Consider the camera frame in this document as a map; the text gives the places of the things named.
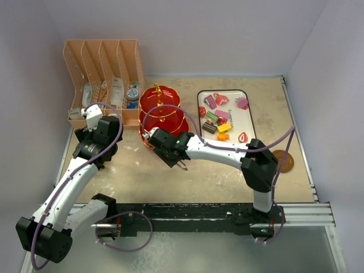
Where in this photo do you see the purple cable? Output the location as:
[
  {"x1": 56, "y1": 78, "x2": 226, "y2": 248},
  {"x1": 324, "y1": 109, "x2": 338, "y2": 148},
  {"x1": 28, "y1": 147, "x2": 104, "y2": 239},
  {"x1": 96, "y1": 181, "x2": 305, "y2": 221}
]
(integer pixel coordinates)
[
  {"x1": 30, "y1": 102, "x2": 124, "y2": 270},
  {"x1": 142, "y1": 105, "x2": 296, "y2": 197}
]

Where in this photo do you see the peach desk file organizer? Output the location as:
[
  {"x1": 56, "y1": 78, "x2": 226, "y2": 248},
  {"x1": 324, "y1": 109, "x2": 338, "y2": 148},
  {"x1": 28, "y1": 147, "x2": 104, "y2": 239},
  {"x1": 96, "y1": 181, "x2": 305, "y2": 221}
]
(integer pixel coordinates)
[{"x1": 63, "y1": 40, "x2": 145, "y2": 130}]

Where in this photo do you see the right brown round coaster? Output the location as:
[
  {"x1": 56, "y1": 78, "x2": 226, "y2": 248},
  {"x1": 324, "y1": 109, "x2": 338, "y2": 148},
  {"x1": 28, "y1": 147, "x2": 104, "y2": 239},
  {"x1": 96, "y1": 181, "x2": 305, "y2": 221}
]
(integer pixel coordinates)
[{"x1": 272, "y1": 150, "x2": 294, "y2": 173}]

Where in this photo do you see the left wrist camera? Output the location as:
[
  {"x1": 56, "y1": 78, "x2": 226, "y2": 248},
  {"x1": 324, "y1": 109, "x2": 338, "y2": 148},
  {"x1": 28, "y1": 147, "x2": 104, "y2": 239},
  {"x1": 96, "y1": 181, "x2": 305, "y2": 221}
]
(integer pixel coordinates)
[{"x1": 81, "y1": 105, "x2": 103, "y2": 131}]

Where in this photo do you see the green striped cake slice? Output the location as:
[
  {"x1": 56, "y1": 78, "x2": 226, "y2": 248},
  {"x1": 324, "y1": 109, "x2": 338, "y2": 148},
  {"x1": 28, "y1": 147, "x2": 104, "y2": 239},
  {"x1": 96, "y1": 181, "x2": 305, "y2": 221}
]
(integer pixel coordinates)
[{"x1": 205, "y1": 111, "x2": 219, "y2": 124}]

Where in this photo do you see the pink heart cake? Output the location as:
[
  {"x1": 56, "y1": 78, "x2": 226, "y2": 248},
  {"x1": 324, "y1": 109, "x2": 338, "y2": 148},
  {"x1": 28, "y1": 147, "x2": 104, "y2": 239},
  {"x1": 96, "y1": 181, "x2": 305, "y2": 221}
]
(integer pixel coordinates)
[{"x1": 214, "y1": 93, "x2": 230, "y2": 106}]

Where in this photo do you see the small carton box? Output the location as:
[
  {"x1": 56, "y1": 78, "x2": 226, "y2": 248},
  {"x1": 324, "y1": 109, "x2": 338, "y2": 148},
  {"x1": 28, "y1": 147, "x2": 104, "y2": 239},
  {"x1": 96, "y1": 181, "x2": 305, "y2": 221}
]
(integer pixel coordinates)
[{"x1": 68, "y1": 107, "x2": 84, "y2": 120}]

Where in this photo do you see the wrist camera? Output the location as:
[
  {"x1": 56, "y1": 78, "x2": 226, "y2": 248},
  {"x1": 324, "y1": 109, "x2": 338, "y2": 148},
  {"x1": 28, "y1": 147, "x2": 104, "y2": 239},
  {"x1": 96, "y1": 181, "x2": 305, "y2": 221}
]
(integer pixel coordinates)
[
  {"x1": 81, "y1": 105, "x2": 103, "y2": 131},
  {"x1": 143, "y1": 127, "x2": 159, "y2": 140}
]

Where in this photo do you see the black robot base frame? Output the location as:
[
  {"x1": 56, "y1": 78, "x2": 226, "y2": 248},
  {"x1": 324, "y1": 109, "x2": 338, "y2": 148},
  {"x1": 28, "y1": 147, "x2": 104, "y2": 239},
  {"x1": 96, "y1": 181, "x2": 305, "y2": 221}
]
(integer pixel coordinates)
[{"x1": 93, "y1": 193, "x2": 286, "y2": 239}]

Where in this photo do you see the white blue tube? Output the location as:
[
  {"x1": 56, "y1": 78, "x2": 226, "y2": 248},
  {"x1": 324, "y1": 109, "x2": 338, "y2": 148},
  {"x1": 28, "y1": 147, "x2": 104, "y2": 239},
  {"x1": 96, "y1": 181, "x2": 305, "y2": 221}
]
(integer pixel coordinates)
[{"x1": 82, "y1": 82, "x2": 92, "y2": 107}]

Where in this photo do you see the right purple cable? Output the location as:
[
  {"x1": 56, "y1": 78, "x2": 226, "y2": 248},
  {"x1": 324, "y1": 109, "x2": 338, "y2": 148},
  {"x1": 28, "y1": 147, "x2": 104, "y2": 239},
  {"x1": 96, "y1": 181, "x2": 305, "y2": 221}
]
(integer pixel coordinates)
[{"x1": 142, "y1": 105, "x2": 296, "y2": 197}]

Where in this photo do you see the purple striped cake slice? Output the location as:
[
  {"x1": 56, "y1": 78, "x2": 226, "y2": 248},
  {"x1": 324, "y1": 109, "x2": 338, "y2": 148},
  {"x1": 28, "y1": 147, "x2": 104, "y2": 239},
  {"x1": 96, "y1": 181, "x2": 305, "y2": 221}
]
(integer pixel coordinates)
[{"x1": 204, "y1": 94, "x2": 217, "y2": 110}]

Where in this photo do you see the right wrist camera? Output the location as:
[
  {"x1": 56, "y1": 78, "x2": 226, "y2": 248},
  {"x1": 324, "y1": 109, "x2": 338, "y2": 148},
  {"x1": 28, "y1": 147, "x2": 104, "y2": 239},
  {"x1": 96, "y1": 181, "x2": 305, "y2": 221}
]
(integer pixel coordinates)
[{"x1": 143, "y1": 127, "x2": 159, "y2": 140}]

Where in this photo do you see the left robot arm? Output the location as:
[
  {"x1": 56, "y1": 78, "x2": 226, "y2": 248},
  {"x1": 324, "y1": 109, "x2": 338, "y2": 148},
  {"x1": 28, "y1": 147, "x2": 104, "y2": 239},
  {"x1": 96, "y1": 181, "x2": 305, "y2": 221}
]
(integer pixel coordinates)
[{"x1": 15, "y1": 116, "x2": 123, "y2": 263}]

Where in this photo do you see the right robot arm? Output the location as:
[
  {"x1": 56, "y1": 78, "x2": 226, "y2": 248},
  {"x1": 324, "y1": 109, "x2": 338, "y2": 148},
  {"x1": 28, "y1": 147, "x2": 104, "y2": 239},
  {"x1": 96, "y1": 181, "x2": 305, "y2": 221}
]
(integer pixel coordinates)
[{"x1": 143, "y1": 127, "x2": 278, "y2": 222}]

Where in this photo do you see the upper orange fish pastry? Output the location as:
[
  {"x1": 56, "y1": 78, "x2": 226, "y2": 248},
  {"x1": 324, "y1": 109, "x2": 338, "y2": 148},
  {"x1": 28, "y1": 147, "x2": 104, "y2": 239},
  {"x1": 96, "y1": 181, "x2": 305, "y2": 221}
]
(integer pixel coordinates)
[{"x1": 217, "y1": 133, "x2": 229, "y2": 141}]

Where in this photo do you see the white strawberry enamel tray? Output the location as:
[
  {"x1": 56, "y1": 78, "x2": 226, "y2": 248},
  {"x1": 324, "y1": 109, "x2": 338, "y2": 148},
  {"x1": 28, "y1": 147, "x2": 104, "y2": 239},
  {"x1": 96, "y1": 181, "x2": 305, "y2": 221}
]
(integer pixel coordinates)
[{"x1": 197, "y1": 89, "x2": 256, "y2": 143}]

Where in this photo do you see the red three-tier cake stand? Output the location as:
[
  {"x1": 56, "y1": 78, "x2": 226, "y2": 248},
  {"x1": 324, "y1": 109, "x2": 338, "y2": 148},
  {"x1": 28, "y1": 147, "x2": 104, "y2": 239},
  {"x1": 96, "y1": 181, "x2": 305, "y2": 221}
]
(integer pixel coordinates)
[{"x1": 139, "y1": 84, "x2": 189, "y2": 137}]

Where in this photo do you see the pink striped cake slice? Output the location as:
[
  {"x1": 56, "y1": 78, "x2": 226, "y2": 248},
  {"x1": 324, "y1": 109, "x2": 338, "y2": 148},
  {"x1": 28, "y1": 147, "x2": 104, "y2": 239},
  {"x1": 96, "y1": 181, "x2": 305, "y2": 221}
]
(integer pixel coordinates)
[{"x1": 215, "y1": 110, "x2": 229, "y2": 119}]

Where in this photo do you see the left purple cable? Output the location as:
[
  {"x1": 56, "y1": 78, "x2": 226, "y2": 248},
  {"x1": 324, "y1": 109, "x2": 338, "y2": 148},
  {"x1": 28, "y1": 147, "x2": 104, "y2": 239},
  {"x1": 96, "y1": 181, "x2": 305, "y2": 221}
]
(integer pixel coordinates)
[{"x1": 30, "y1": 102, "x2": 124, "y2": 270}]

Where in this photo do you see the chocolate cake slice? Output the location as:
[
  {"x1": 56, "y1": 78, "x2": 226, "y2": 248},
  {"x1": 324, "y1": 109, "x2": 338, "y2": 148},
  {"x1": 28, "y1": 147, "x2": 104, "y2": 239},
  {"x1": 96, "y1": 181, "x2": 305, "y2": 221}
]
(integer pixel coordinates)
[{"x1": 202, "y1": 122, "x2": 217, "y2": 134}]

